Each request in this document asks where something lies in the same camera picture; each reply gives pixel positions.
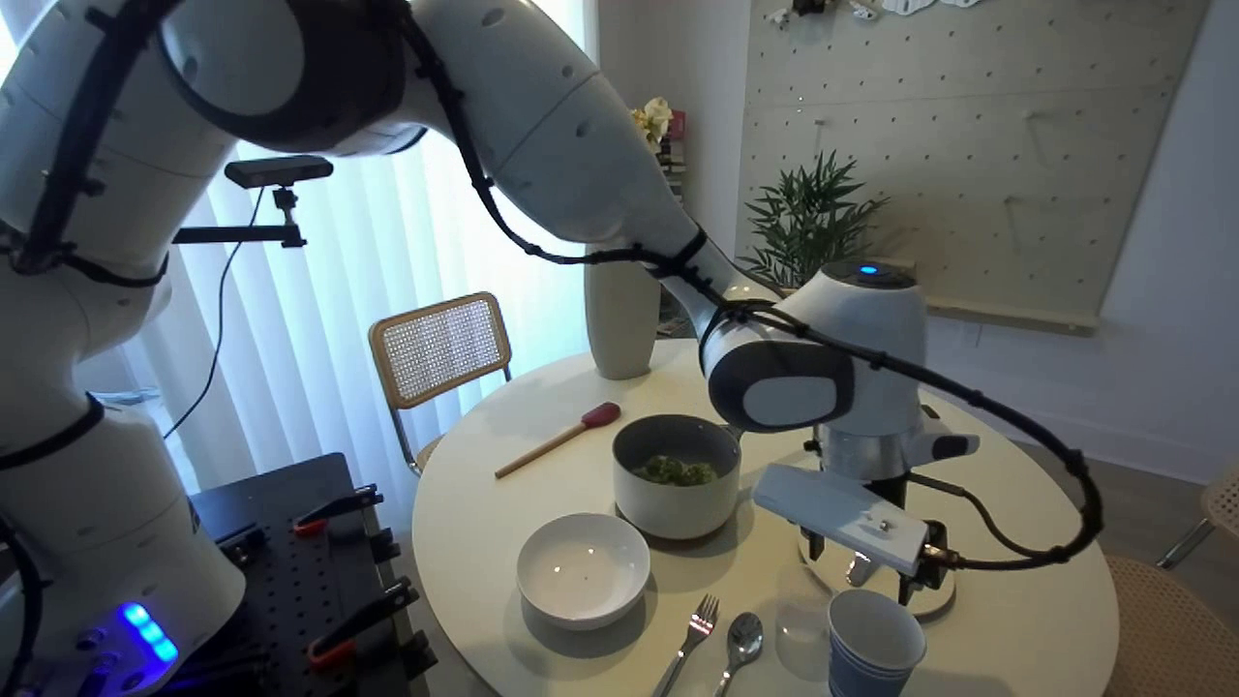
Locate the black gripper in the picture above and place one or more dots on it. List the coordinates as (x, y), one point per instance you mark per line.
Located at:
(925, 538)

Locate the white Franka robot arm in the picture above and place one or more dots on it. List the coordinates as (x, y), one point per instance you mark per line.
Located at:
(555, 103)

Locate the clear round glass disc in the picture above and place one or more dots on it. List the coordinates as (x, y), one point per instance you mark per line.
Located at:
(804, 629)

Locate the green food in saucepan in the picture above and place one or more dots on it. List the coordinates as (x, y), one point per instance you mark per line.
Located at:
(677, 471)

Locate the white ceramic bowl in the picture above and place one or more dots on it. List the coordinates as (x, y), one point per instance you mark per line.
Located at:
(582, 575)

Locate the wicker back chair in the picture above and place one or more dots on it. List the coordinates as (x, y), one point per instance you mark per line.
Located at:
(440, 350)
(1165, 633)

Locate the tall ribbed white vase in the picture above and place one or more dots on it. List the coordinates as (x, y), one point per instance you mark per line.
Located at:
(619, 322)

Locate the green potted plant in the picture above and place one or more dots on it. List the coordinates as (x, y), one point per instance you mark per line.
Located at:
(811, 220)

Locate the cream flower bouquet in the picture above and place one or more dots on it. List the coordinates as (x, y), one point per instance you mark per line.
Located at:
(660, 138)

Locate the black clamp with orange grip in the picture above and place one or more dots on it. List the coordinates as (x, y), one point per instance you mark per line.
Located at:
(334, 513)
(362, 620)

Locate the white sheer curtain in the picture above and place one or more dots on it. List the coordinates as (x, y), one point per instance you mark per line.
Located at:
(334, 295)

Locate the beige wall pegboard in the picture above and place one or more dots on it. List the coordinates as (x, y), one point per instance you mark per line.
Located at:
(1008, 143)

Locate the white wall ornaments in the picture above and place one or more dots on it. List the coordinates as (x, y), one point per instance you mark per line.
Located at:
(875, 8)

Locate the black camera on stand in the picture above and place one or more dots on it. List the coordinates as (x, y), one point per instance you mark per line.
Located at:
(274, 172)

